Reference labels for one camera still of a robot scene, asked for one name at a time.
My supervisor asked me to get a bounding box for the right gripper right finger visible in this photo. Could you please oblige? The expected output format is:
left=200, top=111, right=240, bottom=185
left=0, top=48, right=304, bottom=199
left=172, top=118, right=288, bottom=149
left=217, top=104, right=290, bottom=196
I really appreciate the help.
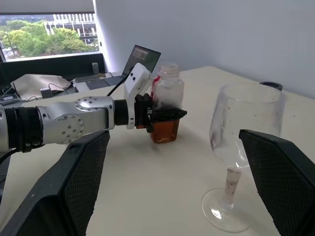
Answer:
left=238, top=129, right=315, bottom=236

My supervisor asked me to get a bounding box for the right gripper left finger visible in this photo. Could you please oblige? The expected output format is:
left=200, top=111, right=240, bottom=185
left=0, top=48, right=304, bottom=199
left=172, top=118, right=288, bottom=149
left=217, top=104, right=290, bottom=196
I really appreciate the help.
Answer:
left=0, top=129, right=111, bottom=236

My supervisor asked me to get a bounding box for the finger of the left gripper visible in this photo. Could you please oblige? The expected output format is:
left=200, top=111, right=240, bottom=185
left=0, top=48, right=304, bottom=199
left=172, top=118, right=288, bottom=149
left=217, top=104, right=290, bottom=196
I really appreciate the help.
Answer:
left=150, top=107, right=188, bottom=122

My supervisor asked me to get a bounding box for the clear bottle with brown drink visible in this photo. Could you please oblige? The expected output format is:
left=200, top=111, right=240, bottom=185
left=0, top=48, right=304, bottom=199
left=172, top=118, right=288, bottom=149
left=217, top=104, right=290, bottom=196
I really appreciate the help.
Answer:
left=150, top=62, right=186, bottom=145

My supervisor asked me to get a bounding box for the clear wine glass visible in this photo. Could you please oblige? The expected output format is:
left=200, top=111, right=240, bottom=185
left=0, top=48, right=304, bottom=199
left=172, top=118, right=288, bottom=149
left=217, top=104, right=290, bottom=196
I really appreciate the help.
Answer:
left=201, top=82, right=286, bottom=233

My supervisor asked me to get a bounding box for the dark laptop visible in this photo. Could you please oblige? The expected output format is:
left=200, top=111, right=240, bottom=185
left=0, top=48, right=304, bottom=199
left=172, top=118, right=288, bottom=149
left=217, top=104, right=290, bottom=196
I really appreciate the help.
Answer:
left=74, top=44, right=162, bottom=90

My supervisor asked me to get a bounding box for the grey side desk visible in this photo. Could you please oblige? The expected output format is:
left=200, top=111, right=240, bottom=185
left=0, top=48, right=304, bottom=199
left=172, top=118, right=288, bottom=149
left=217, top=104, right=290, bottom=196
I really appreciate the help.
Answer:
left=0, top=71, right=126, bottom=102

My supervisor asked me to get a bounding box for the dark grey round cap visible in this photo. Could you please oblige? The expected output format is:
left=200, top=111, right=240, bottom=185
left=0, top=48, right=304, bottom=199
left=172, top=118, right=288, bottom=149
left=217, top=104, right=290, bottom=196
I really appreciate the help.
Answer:
left=259, top=81, right=284, bottom=92

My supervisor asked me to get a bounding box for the black window ledge cabinet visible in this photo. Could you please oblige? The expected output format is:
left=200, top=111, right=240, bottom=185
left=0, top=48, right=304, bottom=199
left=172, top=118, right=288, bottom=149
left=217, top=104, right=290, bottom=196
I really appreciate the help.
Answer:
left=0, top=52, right=106, bottom=86

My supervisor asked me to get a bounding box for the brown paper sheet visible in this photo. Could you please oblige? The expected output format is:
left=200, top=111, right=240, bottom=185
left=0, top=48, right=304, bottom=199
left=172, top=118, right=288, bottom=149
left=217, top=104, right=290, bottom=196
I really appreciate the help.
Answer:
left=10, top=73, right=72, bottom=99

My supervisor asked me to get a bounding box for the window with trees outside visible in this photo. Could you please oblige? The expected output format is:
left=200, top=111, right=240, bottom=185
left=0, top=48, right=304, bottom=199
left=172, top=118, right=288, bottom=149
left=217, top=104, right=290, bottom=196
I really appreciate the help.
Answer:
left=0, top=13, right=100, bottom=61

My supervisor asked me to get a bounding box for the white roller blind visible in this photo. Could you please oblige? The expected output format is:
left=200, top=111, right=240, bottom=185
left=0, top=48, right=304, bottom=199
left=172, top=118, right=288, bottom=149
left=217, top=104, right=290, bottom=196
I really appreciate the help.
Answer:
left=0, top=0, right=95, bottom=15

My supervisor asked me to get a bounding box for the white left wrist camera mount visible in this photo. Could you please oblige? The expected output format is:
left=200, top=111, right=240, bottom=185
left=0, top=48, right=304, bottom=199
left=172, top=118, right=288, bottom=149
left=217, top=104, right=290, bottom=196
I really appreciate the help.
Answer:
left=124, top=62, right=152, bottom=130

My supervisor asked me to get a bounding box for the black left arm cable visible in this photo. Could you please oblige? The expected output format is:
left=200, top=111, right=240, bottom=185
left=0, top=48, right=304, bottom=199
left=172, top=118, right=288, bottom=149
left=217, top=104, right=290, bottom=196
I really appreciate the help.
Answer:
left=0, top=76, right=126, bottom=168

